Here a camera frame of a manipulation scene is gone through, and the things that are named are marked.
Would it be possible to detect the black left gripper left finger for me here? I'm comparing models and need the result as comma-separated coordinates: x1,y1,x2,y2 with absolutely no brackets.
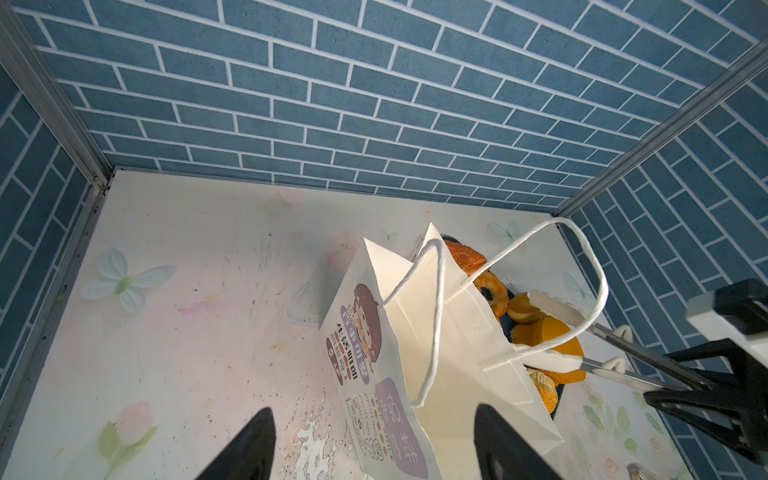
196,407,276,480

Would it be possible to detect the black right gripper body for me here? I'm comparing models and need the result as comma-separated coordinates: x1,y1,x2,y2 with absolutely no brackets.
644,279,767,465

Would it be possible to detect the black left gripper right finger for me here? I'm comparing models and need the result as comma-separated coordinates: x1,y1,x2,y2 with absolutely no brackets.
474,404,561,480

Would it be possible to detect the white paper bag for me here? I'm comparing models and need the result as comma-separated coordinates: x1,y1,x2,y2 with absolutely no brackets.
320,227,609,479

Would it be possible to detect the braided brown pastry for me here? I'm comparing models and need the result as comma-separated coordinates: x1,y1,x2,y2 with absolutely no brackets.
445,240,487,276

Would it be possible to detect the knotted yellow bread roll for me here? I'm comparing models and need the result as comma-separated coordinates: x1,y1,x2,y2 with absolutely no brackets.
527,369,559,414

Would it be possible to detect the small orange bread wedge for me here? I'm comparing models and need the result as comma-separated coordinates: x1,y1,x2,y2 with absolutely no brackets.
507,292,547,324

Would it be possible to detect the dark teal tray mat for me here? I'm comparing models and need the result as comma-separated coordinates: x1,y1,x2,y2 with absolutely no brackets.
443,236,564,418

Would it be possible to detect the large round orange cake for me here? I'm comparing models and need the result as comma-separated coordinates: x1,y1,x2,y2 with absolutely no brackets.
511,316,586,385

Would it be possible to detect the aluminium corner post right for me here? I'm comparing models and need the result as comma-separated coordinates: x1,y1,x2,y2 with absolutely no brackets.
551,39,767,217

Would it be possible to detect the aluminium corner post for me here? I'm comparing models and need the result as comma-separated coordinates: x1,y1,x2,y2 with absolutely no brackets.
0,0,115,191
551,39,767,217

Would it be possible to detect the aluminium corner post left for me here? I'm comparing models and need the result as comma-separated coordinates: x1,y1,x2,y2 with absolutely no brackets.
0,0,115,191

